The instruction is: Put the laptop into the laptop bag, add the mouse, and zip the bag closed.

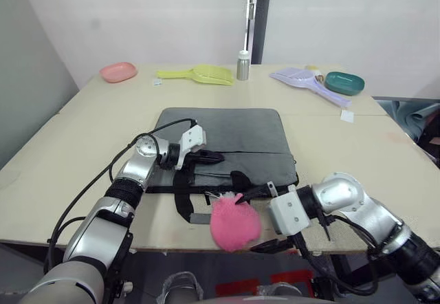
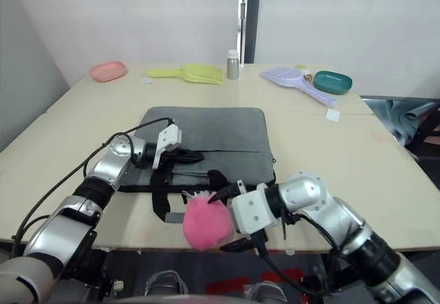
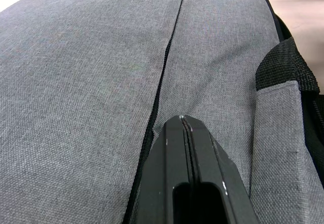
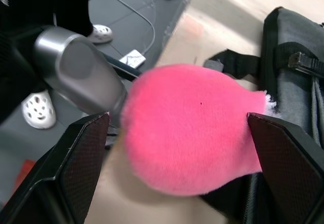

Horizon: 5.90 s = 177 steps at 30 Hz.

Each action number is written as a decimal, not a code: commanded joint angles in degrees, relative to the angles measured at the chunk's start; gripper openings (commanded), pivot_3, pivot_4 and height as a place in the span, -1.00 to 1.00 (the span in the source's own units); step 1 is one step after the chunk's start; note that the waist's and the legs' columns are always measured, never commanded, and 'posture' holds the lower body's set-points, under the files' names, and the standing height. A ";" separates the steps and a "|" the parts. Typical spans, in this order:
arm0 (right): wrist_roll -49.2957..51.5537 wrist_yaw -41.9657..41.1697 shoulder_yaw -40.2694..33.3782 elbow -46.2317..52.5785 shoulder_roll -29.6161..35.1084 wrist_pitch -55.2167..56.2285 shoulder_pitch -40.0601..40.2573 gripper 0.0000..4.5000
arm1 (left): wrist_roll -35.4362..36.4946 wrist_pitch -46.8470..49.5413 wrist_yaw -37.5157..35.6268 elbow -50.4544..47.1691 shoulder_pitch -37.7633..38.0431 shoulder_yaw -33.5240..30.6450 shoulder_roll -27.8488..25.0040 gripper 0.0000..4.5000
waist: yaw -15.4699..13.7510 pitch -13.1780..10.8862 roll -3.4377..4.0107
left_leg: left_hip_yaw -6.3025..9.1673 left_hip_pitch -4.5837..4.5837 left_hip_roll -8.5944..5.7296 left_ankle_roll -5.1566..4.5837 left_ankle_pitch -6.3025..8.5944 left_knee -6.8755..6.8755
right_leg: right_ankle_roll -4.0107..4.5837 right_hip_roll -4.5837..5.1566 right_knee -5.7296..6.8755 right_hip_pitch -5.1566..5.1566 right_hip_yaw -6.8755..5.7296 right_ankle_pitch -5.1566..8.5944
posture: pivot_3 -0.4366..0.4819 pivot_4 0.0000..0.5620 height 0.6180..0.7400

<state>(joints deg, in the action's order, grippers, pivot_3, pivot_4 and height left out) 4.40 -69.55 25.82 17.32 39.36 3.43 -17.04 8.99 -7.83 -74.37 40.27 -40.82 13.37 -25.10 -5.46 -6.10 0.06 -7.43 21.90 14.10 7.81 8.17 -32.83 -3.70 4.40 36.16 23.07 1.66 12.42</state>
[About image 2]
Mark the white square tag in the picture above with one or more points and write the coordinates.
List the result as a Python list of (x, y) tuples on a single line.
[(332, 115)]

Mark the pink plush mouse toy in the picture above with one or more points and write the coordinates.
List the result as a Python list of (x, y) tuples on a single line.
[(206, 221)]

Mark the teal oval dish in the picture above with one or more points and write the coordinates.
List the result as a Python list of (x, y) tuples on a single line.
[(332, 82)]

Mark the small yellow capped bottle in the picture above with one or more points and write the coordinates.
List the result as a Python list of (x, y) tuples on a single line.
[(305, 74)]

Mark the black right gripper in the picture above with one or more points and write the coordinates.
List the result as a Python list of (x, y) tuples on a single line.
[(237, 190)]

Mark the lilac plastic scoop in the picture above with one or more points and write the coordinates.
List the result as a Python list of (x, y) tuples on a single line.
[(292, 78)]

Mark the grey laptop bag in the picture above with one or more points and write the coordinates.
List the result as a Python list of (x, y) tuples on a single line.
[(213, 132)]

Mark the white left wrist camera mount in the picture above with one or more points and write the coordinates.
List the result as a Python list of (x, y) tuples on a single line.
[(168, 137)]

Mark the pink oval dish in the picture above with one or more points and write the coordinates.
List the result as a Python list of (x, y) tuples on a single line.
[(108, 71)]

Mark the yellow plastic scoop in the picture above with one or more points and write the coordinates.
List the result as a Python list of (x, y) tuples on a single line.
[(199, 73)]

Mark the dark chair frame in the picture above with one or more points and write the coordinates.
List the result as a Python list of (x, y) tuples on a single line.
[(426, 146)]

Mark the small white tag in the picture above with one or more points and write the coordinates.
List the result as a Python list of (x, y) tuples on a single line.
[(148, 81)]

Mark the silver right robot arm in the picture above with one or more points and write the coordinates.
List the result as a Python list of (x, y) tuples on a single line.
[(347, 225)]

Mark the metallic bottle with white cap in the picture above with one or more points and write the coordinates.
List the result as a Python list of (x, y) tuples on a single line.
[(232, 66)]

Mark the dark vertical door frame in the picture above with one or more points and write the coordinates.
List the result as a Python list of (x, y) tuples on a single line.
[(252, 18)]

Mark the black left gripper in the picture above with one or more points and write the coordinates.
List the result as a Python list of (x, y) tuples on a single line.
[(171, 157)]

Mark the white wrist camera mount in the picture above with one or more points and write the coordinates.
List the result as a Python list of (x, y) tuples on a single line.
[(168, 137), (251, 211)]

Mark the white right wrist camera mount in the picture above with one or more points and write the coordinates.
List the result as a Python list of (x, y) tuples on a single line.
[(251, 211)]

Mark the grey blue cloth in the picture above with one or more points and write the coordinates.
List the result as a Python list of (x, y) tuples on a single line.
[(405, 118)]

